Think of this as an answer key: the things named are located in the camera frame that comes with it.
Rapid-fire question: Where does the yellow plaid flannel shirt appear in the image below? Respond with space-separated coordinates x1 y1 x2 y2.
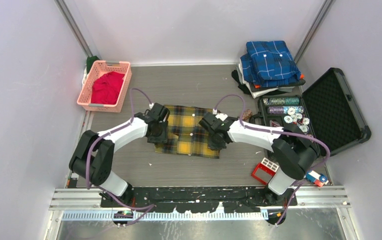
154 104 220 159

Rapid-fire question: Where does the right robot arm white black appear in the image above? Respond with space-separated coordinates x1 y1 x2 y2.
199 112 320 205

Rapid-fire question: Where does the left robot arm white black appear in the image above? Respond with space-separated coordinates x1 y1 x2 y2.
68 103 170 207

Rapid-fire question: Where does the pink plastic laundry basket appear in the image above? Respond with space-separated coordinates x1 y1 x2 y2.
77 60 132 113

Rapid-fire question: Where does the brown poker chip roll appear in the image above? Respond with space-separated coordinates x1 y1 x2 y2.
242 109 253 122

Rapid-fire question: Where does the white folded garment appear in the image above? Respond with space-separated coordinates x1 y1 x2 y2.
236 63 295 99

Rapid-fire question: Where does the red garment in basket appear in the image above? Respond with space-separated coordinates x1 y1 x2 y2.
90 71 125 105

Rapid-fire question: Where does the blue plaid folded shirt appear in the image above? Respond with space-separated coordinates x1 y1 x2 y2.
240 40 304 88

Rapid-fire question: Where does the green and white cloth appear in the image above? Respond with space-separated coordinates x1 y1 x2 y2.
84 55 100 77

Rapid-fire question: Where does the blue toy figure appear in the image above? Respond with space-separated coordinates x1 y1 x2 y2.
305 170 329 187

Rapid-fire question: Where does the black foam-lined carrying case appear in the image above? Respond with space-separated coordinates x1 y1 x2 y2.
249 67 372 156

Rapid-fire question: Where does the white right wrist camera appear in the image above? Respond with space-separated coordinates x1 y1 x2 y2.
215 112 228 122

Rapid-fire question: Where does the red plastic frame block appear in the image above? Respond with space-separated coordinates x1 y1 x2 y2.
251 157 280 185

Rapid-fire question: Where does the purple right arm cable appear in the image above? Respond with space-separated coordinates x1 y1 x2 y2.
212 94 332 227

